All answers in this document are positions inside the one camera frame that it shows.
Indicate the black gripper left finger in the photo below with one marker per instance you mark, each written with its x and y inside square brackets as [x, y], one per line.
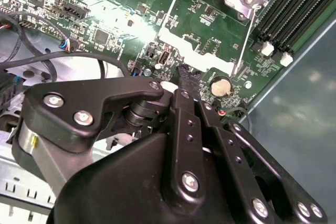
[78, 98]

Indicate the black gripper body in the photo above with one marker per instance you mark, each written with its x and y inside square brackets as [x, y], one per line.
[118, 195]

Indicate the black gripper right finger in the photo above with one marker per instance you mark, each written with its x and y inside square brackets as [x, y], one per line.
[228, 150]

